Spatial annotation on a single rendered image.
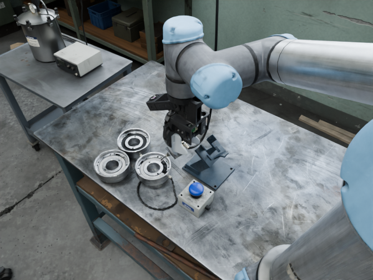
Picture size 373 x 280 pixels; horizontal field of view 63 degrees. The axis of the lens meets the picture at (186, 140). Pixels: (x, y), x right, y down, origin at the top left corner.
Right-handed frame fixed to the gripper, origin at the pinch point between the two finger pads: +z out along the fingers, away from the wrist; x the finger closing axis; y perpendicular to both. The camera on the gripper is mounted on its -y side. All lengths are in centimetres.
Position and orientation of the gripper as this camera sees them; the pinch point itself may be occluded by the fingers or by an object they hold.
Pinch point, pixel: (177, 147)
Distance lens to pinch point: 81.4
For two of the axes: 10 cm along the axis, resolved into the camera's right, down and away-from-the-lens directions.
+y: 7.7, 4.6, -4.4
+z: 0.0, 6.9, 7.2
